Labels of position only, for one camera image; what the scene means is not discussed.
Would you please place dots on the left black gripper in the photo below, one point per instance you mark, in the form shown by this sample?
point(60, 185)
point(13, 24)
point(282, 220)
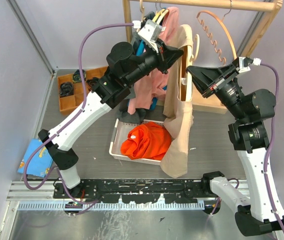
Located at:
point(167, 56)

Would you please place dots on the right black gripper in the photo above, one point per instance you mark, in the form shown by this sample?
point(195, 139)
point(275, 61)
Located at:
point(205, 78)

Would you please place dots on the wooden hanger with metal hook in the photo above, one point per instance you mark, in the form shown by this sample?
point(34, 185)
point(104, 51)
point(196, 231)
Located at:
point(220, 35)

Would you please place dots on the pink t shirt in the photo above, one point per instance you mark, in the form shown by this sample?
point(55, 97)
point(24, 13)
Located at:
point(152, 85)

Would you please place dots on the orange t shirt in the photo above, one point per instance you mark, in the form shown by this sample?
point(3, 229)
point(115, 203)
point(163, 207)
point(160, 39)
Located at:
point(147, 141)

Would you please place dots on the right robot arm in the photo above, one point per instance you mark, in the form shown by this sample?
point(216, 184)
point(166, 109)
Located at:
point(261, 212)

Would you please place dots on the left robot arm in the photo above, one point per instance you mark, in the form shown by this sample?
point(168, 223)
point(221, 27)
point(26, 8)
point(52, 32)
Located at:
point(124, 69)

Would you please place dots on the blue t shirt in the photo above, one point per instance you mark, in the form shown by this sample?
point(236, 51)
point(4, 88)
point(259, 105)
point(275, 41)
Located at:
point(153, 102)

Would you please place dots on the grey t shirt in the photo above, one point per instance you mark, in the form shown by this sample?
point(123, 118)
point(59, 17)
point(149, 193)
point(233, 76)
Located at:
point(123, 111)

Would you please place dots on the wooden hanger blue shirt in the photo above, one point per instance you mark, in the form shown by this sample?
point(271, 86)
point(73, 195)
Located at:
point(157, 16)

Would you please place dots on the wooden hanger grey shirt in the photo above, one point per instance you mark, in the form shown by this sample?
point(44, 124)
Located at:
point(142, 10)

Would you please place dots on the wooden clothes rack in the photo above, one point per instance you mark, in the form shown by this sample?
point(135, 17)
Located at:
point(267, 11)

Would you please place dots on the white plastic basket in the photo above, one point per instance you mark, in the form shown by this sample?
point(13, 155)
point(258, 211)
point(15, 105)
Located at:
point(120, 135)

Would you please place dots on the rolled dark sock top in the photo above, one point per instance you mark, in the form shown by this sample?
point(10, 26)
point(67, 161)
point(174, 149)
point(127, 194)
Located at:
point(76, 77)

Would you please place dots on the rolled black sock left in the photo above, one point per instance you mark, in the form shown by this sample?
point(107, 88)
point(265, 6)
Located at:
point(66, 89)

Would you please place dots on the brown wooden compartment tray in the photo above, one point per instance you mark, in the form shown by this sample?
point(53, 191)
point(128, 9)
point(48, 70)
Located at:
point(70, 103)

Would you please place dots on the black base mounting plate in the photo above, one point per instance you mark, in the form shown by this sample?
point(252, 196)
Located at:
point(142, 191)

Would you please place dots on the blue patterned cloth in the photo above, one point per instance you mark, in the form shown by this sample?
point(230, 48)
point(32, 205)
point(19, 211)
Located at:
point(40, 164)

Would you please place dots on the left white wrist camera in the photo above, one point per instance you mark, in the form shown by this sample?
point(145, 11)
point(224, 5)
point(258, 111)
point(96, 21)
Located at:
point(149, 33)

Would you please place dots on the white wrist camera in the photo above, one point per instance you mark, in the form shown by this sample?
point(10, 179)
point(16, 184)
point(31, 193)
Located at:
point(149, 33)
point(245, 62)

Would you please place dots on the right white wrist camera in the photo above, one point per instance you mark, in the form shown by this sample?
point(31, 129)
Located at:
point(245, 62)

